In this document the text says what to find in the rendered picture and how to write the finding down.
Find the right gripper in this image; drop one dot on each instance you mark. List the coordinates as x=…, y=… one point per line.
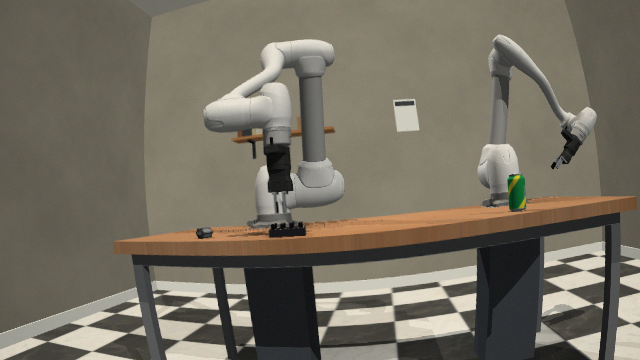
x=278, y=162

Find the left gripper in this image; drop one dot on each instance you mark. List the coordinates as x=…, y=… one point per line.
x=574, y=140

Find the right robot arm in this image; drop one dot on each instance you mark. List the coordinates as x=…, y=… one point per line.
x=316, y=183

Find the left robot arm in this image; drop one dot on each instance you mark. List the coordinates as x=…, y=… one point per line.
x=502, y=160

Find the green and yellow drink can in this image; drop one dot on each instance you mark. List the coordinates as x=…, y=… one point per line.
x=516, y=192

